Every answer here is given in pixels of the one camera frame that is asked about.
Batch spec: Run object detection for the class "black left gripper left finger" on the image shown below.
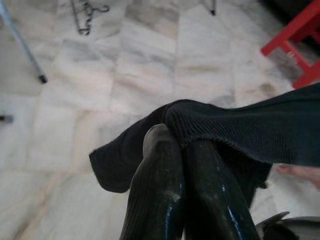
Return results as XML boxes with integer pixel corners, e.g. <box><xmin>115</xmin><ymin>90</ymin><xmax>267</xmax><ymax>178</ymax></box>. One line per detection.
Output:
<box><xmin>119</xmin><ymin>123</ymin><xmax>185</xmax><ymax>240</ymax></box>

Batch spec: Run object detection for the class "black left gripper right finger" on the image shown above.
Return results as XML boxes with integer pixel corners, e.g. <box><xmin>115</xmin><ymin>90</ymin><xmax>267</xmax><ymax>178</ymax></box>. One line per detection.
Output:
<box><xmin>181</xmin><ymin>138</ymin><xmax>262</xmax><ymax>240</ymax></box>

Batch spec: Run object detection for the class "black shirt green print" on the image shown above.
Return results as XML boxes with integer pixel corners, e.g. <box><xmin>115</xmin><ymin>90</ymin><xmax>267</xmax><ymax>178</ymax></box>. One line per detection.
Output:
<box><xmin>89</xmin><ymin>83</ymin><xmax>320</xmax><ymax>211</ymax></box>

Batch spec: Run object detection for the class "red plastic stool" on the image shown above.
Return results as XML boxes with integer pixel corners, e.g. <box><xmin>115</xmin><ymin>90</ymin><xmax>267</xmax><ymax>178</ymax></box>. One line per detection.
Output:
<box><xmin>260</xmin><ymin>0</ymin><xmax>320</xmax><ymax>90</ymax></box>

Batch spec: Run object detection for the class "silver clothes rack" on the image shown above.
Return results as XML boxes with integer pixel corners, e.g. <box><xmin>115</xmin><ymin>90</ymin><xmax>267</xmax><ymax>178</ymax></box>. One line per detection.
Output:
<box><xmin>0</xmin><ymin>0</ymin><xmax>217</xmax><ymax>84</ymax></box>

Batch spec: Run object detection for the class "black wire hanger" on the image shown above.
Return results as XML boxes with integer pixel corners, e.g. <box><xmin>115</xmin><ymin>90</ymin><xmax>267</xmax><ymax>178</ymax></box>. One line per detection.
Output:
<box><xmin>69</xmin><ymin>0</ymin><xmax>110</xmax><ymax>36</ymax></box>

